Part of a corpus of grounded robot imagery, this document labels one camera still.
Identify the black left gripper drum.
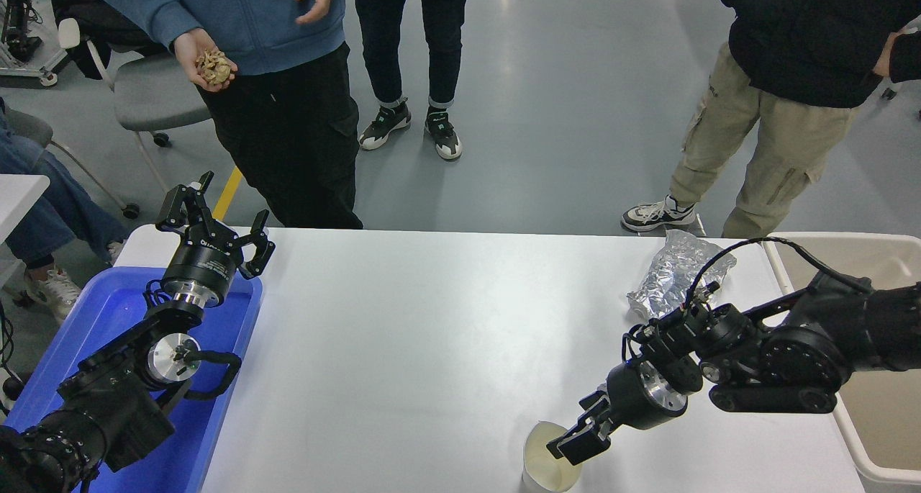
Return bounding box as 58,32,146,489
161,237,240,301

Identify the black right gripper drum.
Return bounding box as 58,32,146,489
606,362,671,431

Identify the cream paper cup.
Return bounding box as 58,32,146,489
522,421,582,493

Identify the tan paper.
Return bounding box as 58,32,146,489
196,49,235,86

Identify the large pale dustbin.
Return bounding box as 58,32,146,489
763,232,921,493

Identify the person's right hand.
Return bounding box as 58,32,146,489
173,27,238,92

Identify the person's hand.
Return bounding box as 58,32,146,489
873,29,909,78

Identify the blue plastic tray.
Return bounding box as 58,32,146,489
4,266,263,493

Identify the grey office chair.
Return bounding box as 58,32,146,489
58,18,214,191
0,108,141,220

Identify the person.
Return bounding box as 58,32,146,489
0,97,132,326
621,0,921,239
351,0,479,161
76,0,364,230

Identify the crumpled silver foil tray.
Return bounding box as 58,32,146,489
626,229,738,325

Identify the small white side table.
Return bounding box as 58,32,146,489
0,174,50,243

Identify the black garment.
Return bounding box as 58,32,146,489
49,0,173,81

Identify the black equipment stand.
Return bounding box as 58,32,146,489
0,0,60,88

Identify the black floor cable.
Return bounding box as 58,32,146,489
0,302,27,411

